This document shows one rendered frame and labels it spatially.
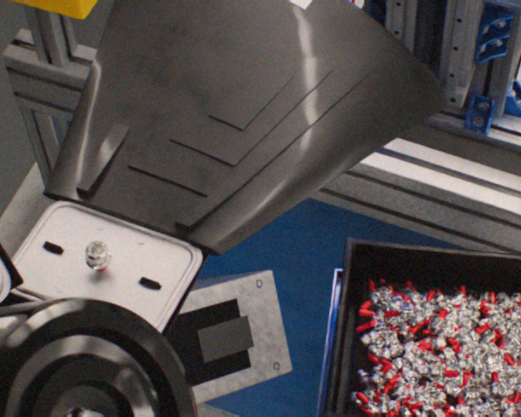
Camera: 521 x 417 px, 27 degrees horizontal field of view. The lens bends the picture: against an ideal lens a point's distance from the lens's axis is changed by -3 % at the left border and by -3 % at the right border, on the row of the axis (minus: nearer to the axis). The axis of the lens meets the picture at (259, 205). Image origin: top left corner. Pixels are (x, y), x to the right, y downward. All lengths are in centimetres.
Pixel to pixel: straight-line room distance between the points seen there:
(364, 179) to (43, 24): 33
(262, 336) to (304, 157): 18
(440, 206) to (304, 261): 24
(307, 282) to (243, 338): 51
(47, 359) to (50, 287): 9
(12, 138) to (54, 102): 83
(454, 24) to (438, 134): 30
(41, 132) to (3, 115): 69
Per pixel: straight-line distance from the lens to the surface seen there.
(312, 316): 131
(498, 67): 179
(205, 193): 59
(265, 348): 76
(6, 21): 184
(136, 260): 57
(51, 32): 107
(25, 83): 115
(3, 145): 195
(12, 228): 207
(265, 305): 76
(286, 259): 122
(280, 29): 68
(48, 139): 121
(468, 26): 163
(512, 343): 94
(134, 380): 50
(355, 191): 104
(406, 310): 92
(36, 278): 57
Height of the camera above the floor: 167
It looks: 55 degrees down
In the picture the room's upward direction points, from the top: 4 degrees counter-clockwise
